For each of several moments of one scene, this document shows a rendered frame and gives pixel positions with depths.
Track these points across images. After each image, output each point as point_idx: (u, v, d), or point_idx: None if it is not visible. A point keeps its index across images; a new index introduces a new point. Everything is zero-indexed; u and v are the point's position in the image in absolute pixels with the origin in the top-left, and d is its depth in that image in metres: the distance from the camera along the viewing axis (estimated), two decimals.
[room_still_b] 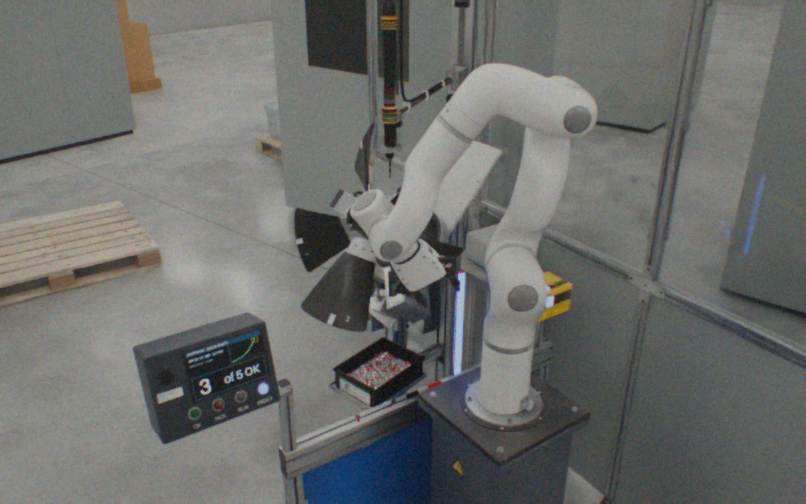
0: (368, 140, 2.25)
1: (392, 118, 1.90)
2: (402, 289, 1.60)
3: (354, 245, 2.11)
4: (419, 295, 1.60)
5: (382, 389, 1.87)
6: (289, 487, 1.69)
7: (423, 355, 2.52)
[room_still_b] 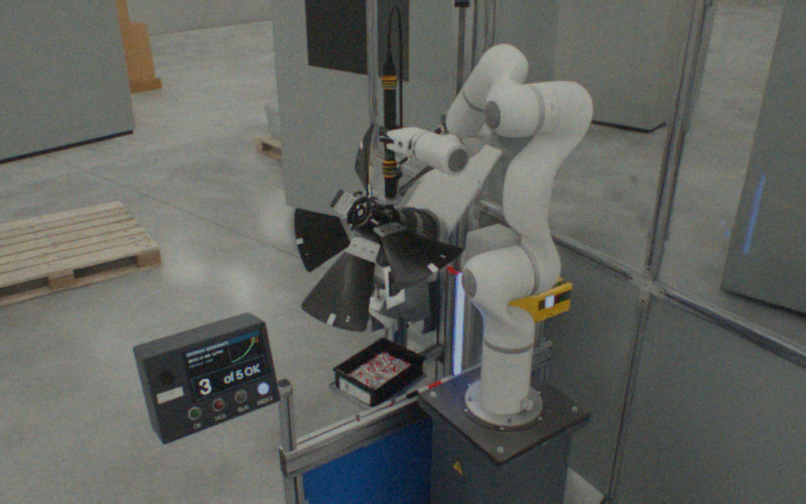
0: (368, 140, 2.25)
1: (392, 171, 1.97)
2: None
3: (354, 245, 2.11)
4: (398, 130, 1.93)
5: (382, 389, 1.87)
6: (289, 487, 1.69)
7: (423, 355, 2.52)
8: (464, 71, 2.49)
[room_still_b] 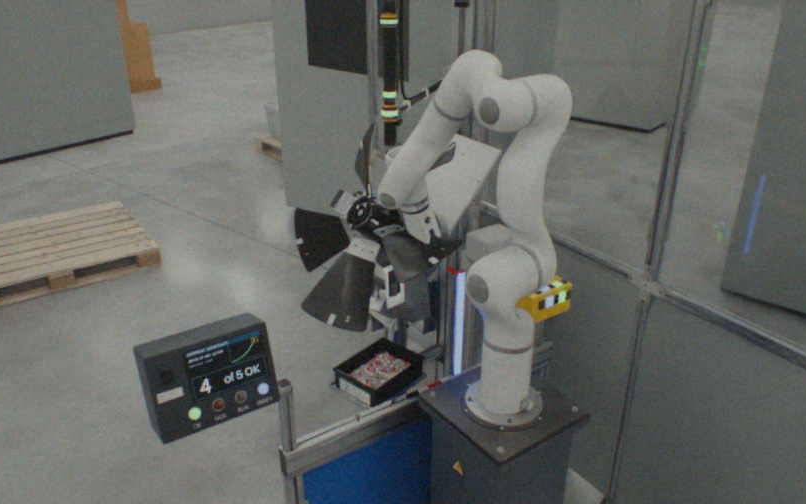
0: (368, 140, 2.25)
1: (392, 116, 1.90)
2: None
3: (354, 245, 2.11)
4: (425, 247, 1.87)
5: (382, 389, 1.87)
6: (289, 487, 1.69)
7: (423, 355, 2.52)
8: None
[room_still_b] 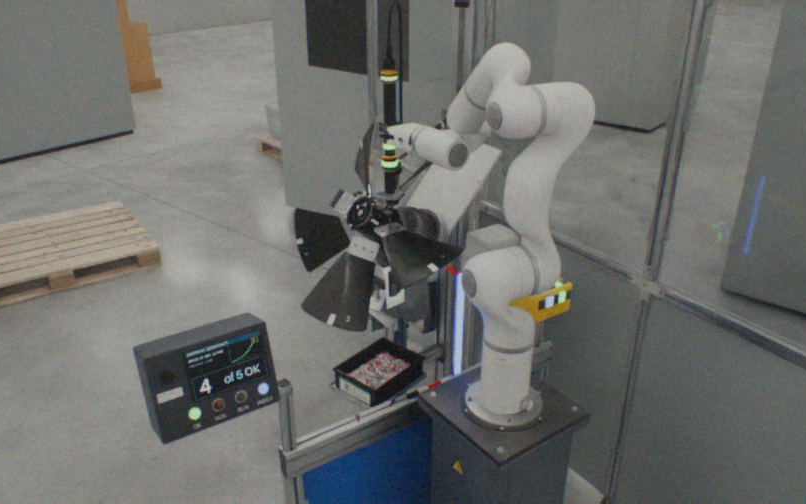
0: None
1: (392, 167, 1.96)
2: None
3: None
4: (398, 126, 1.93)
5: (382, 389, 1.87)
6: (289, 487, 1.69)
7: (423, 355, 2.52)
8: (464, 71, 2.49)
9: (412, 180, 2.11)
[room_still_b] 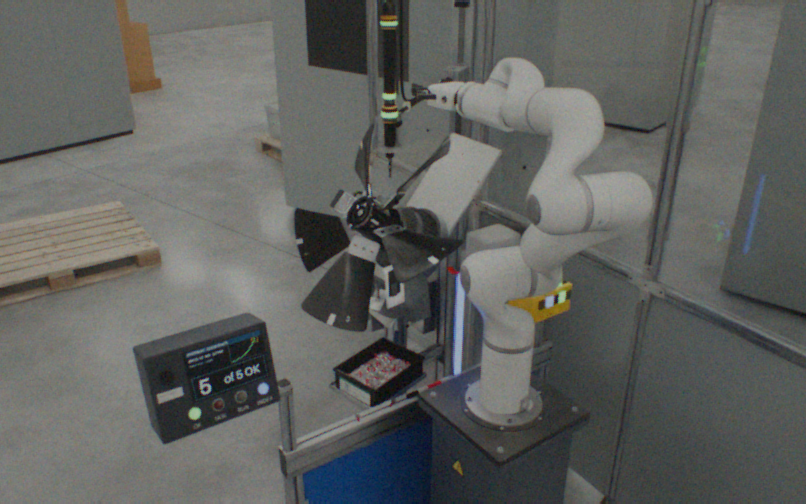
0: (433, 158, 1.99)
1: (392, 118, 1.90)
2: None
3: None
4: None
5: (382, 389, 1.87)
6: (289, 487, 1.69)
7: (423, 355, 2.52)
8: None
9: (412, 180, 2.11)
